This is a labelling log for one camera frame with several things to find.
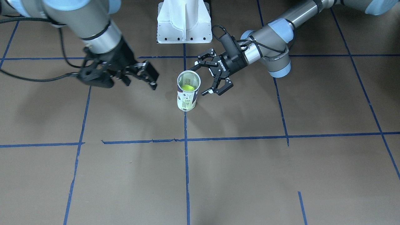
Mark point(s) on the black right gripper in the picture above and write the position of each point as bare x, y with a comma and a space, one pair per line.
121, 55

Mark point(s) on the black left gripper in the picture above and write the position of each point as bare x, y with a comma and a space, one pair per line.
232, 61

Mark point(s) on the white tennis ball can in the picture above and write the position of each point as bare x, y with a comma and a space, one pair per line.
186, 101

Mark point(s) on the yellow tennis ball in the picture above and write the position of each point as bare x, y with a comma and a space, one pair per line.
188, 88

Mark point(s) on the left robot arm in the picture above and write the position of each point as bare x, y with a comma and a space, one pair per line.
270, 44

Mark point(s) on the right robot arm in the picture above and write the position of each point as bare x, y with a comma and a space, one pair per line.
89, 19

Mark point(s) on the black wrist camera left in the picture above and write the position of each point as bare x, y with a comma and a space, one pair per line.
230, 45

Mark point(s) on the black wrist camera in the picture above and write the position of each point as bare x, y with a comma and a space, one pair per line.
230, 45
96, 74

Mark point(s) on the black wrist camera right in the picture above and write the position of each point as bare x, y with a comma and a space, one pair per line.
96, 74

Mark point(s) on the white camera mast with base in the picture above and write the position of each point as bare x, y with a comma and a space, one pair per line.
184, 21

